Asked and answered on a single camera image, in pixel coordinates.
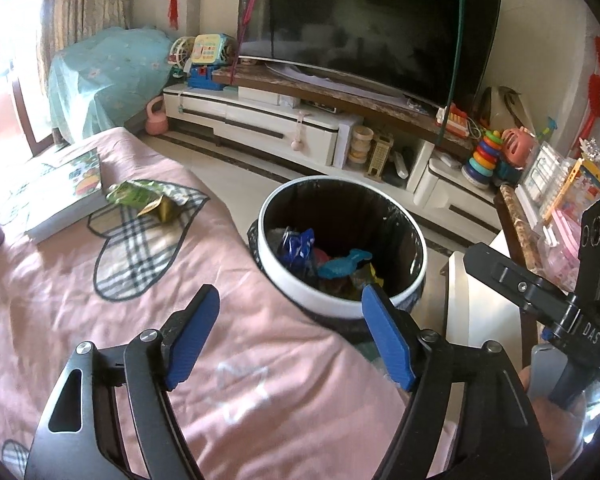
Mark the green snack packet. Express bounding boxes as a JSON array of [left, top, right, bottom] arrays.
[[106, 179, 194, 223]]

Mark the teal covered furniture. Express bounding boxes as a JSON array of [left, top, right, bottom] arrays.
[[47, 27, 172, 144]]

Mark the colourful children's book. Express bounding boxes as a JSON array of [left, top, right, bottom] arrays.
[[24, 148, 107, 244]]

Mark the yellow snack packet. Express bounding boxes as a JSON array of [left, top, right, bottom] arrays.
[[351, 262, 384, 290]]

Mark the toy phone activity box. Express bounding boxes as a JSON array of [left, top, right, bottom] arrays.
[[168, 34, 236, 90]]

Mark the white trash bin black liner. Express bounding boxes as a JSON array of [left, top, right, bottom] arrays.
[[248, 176, 428, 336]]

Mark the pink kettlebell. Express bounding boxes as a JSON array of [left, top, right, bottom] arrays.
[[145, 96, 169, 136]]

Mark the pink plastic scoop toy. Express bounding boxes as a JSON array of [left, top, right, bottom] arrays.
[[312, 247, 330, 268]]

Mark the black television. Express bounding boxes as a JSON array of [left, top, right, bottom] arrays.
[[239, 0, 501, 108]]

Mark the right hand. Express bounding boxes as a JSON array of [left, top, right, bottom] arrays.
[[531, 394, 586, 479]]

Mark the blue plastic scoop toy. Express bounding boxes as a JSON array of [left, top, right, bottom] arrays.
[[317, 249, 373, 280]]

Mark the beige curtain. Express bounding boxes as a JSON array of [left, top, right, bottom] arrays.
[[38, 0, 129, 72]]

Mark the pink patterned tablecloth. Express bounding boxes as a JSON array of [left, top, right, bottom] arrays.
[[0, 127, 462, 480]]

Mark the rainbow stacking ring toy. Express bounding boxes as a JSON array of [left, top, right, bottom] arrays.
[[460, 130, 503, 190]]

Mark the blue clear plastic wrapper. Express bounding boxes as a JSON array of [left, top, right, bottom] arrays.
[[277, 228, 315, 274]]

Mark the white TV cabinet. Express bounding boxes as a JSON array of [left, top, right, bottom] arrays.
[[163, 84, 501, 242]]

